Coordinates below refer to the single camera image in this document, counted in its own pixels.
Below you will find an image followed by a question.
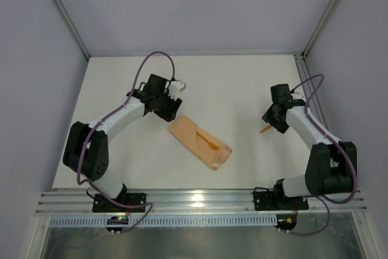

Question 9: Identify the right aluminium side rail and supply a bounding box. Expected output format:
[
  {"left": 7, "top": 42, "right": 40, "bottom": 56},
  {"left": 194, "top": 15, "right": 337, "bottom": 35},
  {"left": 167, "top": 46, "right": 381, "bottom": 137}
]
[{"left": 289, "top": 55, "right": 340, "bottom": 148}]

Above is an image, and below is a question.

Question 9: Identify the orange plastic knife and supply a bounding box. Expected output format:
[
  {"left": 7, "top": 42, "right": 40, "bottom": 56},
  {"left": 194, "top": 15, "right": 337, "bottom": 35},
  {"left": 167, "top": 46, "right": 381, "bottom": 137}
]
[{"left": 196, "top": 131, "right": 219, "bottom": 150}]

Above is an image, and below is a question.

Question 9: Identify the aluminium front rail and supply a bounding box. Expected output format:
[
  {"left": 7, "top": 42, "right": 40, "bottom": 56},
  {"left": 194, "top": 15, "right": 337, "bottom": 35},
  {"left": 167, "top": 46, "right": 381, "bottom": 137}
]
[{"left": 35, "top": 188, "right": 369, "bottom": 217}]

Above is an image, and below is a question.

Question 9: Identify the right aluminium corner post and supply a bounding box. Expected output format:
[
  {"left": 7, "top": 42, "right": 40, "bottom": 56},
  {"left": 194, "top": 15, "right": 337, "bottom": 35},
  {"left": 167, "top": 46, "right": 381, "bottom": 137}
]
[{"left": 301, "top": 0, "right": 342, "bottom": 59}]

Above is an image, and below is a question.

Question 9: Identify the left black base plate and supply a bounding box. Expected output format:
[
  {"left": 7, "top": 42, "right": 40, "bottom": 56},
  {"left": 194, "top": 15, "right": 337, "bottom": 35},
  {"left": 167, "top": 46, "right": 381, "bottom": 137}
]
[{"left": 92, "top": 193, "right": 146, "bottom": 213}]

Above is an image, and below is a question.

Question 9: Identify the peach satin napkin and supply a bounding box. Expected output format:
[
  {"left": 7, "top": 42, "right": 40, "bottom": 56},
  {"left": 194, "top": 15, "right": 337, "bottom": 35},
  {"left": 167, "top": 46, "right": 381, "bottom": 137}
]
[{"left": 168, "top": 115, "right": 233, "bottom": 171}]

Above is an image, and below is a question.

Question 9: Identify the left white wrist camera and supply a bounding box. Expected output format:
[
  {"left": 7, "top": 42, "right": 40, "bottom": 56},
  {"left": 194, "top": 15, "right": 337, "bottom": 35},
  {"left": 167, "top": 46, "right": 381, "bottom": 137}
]
[{"left": 169, "top": 80, "right": 186, "bottom": 100}]

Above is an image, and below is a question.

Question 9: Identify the right controller board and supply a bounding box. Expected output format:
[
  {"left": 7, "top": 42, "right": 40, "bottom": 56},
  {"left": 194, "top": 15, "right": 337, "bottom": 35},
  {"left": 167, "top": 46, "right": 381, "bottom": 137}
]
[{"left": 275, "top": 215, "right": 297, "bottom": 234}]

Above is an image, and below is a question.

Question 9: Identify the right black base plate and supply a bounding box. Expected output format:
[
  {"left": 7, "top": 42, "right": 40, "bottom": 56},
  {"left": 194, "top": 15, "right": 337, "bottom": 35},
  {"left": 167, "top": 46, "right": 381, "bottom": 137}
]
[{"left": 253, "top": 187, "right": 309, "bottom": 211}]

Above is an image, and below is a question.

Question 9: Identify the controller board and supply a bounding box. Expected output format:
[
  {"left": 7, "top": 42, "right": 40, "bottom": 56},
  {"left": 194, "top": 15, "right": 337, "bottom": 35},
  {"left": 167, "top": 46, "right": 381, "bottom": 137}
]
[
  {"left": 105, "top": 215, "right": 129, "bottom": 235},
  {"left": 275, "top": 215, "right": 297, "bottom": 234}
]

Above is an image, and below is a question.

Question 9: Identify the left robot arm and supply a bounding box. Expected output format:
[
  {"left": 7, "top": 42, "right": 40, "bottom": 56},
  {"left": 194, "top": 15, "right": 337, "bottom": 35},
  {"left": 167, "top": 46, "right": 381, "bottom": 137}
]
[{"left": 62, "top": 74, "right": 186, "bottom": 207}]

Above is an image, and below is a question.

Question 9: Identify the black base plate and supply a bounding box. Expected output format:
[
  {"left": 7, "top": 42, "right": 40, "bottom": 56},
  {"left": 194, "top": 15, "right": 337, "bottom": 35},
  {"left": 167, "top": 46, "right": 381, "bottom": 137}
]
[
  {"left": 253, "top": 187, "right": 309, "bottom": 211},
  {"left": 92, "top": 193, "right": 146, "bottom": 213}
]

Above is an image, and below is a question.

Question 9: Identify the orange plastic fork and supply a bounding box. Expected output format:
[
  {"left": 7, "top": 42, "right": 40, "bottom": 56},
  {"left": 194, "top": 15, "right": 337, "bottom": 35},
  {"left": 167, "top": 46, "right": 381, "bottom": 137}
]
[{"left": 260, "top": 125, "right": 272, "bottom": 133}]

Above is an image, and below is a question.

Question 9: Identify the left aluminium corner post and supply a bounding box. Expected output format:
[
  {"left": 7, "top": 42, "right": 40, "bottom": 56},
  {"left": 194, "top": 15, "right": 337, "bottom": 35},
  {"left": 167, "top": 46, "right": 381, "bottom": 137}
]
[{"left": 52, "top": 0, "right": 91, "bottom": 61}]

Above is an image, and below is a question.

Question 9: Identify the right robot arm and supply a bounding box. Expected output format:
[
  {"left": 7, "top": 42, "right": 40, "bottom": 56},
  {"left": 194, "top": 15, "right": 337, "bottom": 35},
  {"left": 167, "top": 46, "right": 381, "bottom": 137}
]
[{"left": 262, "top": 84, "right": 357, "bottom": 206}]

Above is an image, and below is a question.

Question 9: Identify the slotted grey cable duct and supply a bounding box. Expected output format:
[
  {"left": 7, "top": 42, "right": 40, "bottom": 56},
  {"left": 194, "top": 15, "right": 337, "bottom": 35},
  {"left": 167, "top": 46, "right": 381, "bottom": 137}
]
[{"left": 49, "top": 214, "right": 276, "bottom": 228}]

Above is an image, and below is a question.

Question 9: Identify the aluminium corner post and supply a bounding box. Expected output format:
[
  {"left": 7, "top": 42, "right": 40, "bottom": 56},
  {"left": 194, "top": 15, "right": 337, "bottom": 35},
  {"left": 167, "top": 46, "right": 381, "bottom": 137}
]
[
  {"left": 52, "top": 0, "right": 91, "bottom": 61},
  {"left": 301, "top": 0, "right": 342, "bottom": 59}
]

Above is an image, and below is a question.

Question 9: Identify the left controller board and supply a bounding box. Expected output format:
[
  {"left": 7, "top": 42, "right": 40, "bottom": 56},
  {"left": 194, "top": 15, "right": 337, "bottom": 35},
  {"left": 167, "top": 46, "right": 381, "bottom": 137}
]
[{"left": 105, "top": 215, "right": 129, "bottom": 235}]

